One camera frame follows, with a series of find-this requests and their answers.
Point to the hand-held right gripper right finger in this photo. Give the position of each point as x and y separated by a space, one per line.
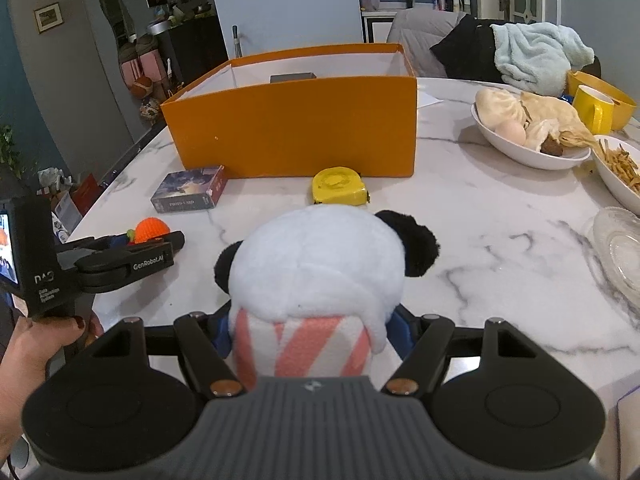
402 332

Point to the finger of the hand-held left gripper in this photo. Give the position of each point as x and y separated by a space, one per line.
95 244
135 265

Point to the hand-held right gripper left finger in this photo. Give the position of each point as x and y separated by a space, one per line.
220 340

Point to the crochet orange fruit toy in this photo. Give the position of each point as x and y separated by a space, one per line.
150 229

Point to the panda plush toy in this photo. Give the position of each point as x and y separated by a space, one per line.
320 260

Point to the orange cardboard box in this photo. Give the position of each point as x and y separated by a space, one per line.
300 130

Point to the person's left forearm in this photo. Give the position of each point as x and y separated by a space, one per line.
11 425

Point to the person's left hand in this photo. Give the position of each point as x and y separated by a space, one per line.
30 350

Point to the floor clutter of boxes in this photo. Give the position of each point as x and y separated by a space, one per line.
70 200

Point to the dark printed card box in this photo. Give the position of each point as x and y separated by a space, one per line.
187 190

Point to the green houseplant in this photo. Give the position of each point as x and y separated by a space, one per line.
10 152

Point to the yellow tape measure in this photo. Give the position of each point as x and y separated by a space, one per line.
340 185

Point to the hanging pink bags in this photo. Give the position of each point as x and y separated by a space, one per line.
142 70

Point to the black cabinet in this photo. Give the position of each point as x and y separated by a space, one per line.
197 55

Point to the white bowl of buns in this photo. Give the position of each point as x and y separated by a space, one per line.
530 152

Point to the glass plate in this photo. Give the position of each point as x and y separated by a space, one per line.
620 255

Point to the white paper sheet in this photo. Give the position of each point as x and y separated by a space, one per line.
427 97

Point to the pots on cabinet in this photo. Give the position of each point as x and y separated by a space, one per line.
180 17

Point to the white bowl of fries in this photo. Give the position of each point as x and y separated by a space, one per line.
620 175

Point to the black cloth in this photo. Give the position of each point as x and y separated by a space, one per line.
465 50

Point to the yellow mug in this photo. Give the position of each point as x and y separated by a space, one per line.
592 110

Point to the light blue towel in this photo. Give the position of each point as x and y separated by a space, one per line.
540 55

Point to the yellow bowl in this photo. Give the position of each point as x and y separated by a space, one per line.
625 105

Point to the pink toothbrush cup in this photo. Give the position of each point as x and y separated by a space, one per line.
371 2

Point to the small framed wall picture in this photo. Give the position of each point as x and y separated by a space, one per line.
48 17

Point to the wavy wall mirror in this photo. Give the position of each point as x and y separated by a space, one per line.
114 12

